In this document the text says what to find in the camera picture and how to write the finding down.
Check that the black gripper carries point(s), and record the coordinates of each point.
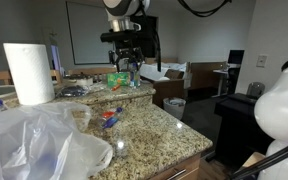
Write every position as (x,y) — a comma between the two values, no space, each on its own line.
(127,50)

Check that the clear plastic bag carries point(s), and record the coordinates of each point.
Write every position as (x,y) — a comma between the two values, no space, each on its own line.
(34,140)

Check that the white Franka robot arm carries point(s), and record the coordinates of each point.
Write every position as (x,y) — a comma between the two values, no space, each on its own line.
(280,110)

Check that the black item in clear bag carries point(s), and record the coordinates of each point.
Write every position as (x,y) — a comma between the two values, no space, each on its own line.
(72,91)

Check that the green floral tissue box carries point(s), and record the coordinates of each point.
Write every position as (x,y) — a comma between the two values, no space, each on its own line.
(117,79)

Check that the orange marker pen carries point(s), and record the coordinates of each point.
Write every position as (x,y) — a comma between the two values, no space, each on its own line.
(116,87)

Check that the white bed sheet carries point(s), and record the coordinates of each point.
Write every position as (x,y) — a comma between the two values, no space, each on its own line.
(164,68)

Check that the white projector screen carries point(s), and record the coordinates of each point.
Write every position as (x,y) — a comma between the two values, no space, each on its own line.
(87,33)

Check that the white bowl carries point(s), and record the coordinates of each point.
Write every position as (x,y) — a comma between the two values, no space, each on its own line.
(79,81)

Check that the grey trash can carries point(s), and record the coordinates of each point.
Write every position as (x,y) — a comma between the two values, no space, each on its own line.
(174,107)

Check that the white desk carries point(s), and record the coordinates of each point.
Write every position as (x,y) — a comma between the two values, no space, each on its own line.
(219,71)

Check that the white paper towel roll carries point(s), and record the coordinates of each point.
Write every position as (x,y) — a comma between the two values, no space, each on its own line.
(30,73)

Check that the black office chair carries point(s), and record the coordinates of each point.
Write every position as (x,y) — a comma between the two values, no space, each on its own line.
(232,80)

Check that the black computer monitor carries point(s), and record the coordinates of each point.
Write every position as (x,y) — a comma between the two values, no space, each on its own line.
(236,56)

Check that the wooden drawer front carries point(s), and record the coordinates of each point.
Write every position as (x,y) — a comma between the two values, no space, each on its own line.
(184,168)

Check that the black cabinet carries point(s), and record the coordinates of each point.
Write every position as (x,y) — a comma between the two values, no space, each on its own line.
(237,126)

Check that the grey round object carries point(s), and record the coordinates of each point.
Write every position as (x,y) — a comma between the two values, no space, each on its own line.
(255,90)

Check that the brown cardboard box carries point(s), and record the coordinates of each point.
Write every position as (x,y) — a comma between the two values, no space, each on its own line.
(252,160)

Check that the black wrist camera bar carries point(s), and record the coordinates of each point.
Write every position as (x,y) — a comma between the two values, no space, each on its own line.
(117,36)

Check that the wooden bed frame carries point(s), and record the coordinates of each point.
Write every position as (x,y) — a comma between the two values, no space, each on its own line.
(204,75)

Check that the white light switch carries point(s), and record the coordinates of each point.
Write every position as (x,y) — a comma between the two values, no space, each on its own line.
(262,60)

